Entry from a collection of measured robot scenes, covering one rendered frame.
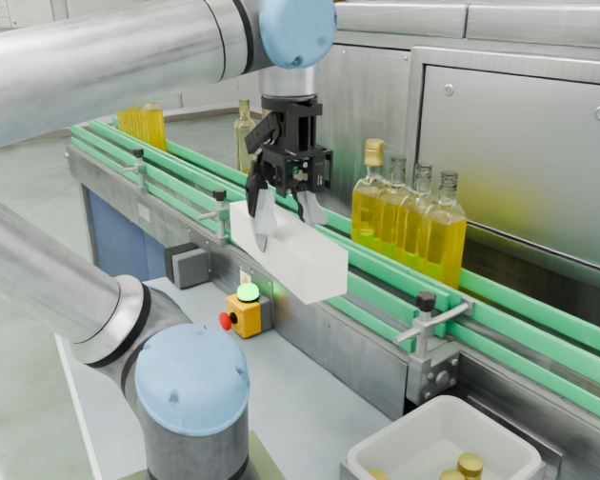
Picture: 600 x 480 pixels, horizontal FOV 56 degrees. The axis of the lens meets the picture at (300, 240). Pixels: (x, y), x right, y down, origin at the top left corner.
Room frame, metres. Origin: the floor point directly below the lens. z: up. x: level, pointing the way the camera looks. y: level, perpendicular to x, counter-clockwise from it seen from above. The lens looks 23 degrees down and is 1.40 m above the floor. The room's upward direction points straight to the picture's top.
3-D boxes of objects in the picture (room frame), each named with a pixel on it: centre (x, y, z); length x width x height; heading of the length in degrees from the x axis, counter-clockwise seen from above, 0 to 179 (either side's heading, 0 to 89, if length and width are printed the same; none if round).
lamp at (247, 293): (1.03, 0.11, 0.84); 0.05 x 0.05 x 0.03
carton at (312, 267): (0.73, 0.02, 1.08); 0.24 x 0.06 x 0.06; 29
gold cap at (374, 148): (1.02, -0.14, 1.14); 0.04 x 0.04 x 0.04
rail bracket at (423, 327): (0.73, -0.20, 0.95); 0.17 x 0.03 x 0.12; 127
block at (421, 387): (0.74, -0.22, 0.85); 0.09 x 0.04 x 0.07; 127
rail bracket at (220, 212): (1.17, 0.20, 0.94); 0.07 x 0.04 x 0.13; 127
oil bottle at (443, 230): (0.88, -0.24, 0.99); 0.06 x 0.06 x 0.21; 38
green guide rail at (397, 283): (1.49, 0.29, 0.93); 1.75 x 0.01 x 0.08; 37
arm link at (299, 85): (0.72, 0.01, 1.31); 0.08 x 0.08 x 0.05
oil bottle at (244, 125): (1.58, 0.15, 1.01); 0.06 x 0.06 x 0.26; 21
